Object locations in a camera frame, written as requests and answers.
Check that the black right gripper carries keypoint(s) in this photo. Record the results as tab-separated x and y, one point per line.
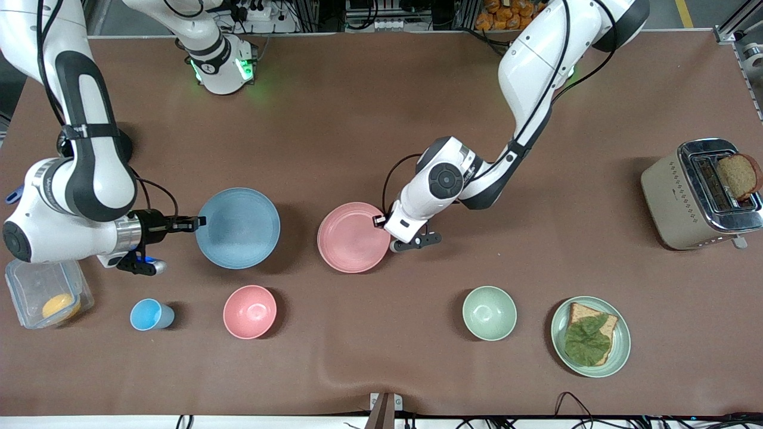
152	226

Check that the pink plate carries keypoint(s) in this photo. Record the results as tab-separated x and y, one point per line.
351	238

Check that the blue plate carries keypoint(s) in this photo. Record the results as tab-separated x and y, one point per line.
238	229

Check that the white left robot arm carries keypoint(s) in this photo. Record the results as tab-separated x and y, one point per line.
536	59

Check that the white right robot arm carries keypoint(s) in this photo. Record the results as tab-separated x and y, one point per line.
89	179

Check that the brown tablecloth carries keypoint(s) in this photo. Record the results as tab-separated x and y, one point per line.
357	131

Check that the blue cup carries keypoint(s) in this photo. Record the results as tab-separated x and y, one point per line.
149	314

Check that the black round pot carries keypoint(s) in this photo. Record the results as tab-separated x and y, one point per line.
125	146

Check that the pink bowl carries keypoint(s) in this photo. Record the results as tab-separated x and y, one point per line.
250	311

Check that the green bowl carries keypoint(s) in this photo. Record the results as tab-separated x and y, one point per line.
489	313

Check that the orange round food piece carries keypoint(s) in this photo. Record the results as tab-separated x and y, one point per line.
61	306

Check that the clear plastic container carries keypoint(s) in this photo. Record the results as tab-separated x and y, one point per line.
30	292

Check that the white slim power strip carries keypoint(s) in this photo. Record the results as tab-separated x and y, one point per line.
392	25

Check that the brown bread slice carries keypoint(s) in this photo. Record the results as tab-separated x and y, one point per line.
581	312

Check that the white power strip with plugs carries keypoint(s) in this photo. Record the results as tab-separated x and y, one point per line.
257	12

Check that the bag of orange snacks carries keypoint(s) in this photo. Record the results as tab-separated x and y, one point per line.
501	15

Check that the green lettuce leaf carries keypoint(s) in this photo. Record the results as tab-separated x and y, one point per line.
587	342

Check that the green plate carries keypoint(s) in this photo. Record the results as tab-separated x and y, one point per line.
622	341

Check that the beige chrome toaster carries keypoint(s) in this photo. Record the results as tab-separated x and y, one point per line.
673	202

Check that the dark toasted bread slice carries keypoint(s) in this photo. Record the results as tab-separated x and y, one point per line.
739	176

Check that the metal table bracket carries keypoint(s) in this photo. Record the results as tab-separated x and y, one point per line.
384	411

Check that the aluminium frame rail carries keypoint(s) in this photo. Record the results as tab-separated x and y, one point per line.
745	53

